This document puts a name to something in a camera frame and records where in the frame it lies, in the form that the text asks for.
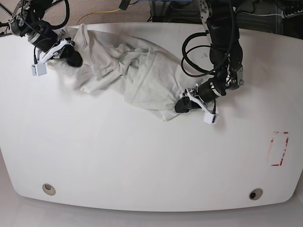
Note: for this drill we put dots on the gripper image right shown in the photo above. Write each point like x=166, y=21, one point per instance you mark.
x=207, y=92

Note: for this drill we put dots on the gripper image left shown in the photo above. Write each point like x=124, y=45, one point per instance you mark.
x=46, y=38

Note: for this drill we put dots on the white T-shirt with LeRobot print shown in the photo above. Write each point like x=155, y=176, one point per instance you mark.
x=145, y=74

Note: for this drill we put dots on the red tape rectangle marker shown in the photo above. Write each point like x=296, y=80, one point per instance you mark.
x=278, y=146

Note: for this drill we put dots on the white power strip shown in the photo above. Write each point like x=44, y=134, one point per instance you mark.
x=292, y=11

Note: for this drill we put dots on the right table cable grommet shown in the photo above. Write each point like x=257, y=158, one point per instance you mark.
x=255, y=194

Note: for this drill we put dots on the table cable grommet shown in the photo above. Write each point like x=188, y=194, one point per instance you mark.
x=49, y=189
x=255, y=194

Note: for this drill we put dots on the left table cable grommet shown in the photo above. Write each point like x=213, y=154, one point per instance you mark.
x=49, y=189

